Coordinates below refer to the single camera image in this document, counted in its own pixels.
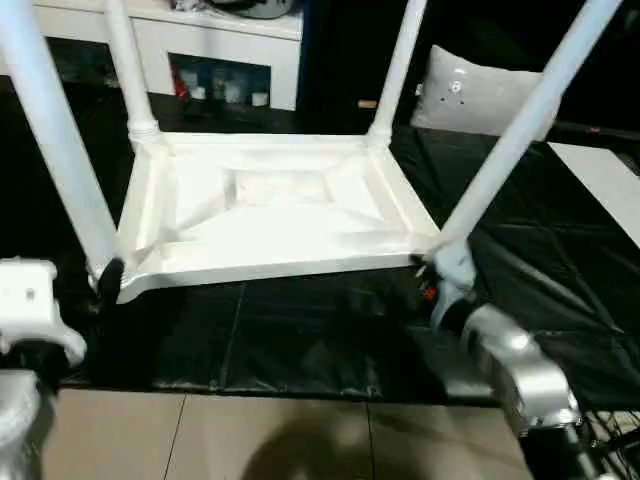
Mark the white plastic table leg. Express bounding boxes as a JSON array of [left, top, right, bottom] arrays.
[[431, 0, 627, 282], [101, 0, 165, 147], [0, 0, 125, 297], [366, 0, 432, 145]]

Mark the white plastic table top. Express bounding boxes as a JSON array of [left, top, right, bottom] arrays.
[[114, 130, 442, 306]]

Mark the black work mat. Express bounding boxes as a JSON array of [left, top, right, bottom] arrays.
[[0, 74, 640, 407]]

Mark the grey cushion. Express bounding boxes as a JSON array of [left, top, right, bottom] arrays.
[[408, 43, 560, 142]]

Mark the white flat board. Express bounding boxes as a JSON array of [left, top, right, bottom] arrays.
[[546, 140, 640, 250]]

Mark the black television with red logo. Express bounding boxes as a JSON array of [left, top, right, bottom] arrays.
[[553, 121, 640, 140]]

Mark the black sofa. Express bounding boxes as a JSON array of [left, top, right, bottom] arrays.
[[299, 0, 640, 146]]

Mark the white sideboard cabinet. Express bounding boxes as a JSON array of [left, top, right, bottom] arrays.
[[29, 0, 305, 112]]

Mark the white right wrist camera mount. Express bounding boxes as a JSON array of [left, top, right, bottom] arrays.
[[428, 243, 480, 332]]

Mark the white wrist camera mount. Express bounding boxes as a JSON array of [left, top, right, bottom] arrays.
[[0, 256, 90, 370], [428, 243, 480, 332]]

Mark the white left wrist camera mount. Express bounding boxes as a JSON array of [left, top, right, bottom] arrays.
[[0, 256, 90, 370]]

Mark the grey helmet with black strap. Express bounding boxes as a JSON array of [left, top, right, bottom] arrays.
[[213, 0, 297, 20]]

